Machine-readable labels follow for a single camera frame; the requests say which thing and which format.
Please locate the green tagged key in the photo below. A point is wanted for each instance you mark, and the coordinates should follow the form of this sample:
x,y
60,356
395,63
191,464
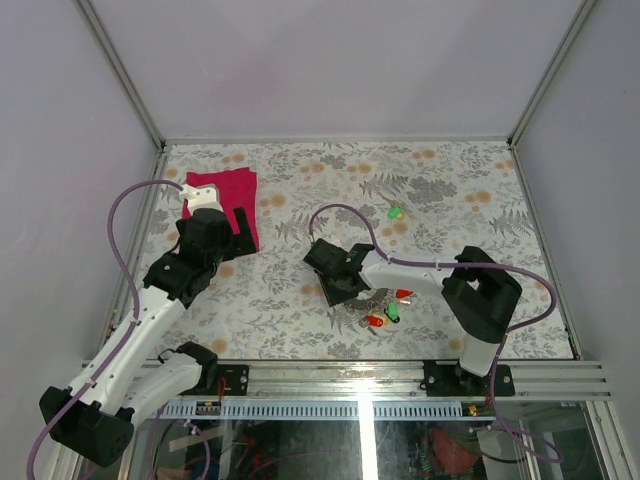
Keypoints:
x,y
398,209

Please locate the white slotted cable duct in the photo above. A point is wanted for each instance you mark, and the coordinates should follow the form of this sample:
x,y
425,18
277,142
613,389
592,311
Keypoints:
x,y
238,409

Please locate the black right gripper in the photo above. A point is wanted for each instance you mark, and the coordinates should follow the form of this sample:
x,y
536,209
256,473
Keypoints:
x,y
335,298

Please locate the red folded cloth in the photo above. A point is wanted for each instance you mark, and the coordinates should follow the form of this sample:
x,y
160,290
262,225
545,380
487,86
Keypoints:
x,y
236,188

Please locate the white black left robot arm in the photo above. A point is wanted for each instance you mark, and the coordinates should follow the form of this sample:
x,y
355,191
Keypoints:
x,y
97,414

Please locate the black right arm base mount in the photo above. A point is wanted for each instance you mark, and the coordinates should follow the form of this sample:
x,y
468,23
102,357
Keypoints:
x,y
467,382

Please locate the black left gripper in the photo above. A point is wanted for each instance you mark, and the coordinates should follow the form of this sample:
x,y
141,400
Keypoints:
x,y
243,243

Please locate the aluminium front rail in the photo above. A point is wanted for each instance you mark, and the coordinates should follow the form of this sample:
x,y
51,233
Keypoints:
x,y
529,380

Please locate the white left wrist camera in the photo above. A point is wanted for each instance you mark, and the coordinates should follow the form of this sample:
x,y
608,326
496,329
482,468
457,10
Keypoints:
x,y
194,198

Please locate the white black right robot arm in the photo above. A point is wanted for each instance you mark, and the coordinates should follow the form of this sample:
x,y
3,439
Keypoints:
x,y
481,296

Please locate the floral table mat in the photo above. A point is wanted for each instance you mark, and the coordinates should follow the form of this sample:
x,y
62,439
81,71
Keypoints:
x,y
270,305

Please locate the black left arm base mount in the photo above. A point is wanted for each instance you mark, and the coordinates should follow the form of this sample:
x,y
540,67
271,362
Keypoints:
x,y
224,380

